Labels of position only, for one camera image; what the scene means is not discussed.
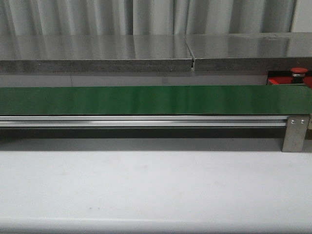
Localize red mushroom push button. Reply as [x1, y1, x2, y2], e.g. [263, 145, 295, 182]
[291, 67, 308, 84]

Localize green conveyor belt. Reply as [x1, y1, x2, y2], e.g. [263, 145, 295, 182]
[0, 85, 312, 116]

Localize left grey stone slab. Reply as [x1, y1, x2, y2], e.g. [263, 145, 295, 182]
[0, 35, 193, 74]

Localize red plastic tray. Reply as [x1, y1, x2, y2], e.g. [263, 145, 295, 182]
[267, 76, 312, 88]

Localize grey pleated curtain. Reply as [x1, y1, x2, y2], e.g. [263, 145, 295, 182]
[0, 0, 296, 36]

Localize steel conveyor support bracket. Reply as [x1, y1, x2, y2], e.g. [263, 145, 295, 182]
[282, 116, 310, 153]

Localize aluminium conveyor side rail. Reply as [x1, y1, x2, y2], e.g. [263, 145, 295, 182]
[0, 116, 288, 128]

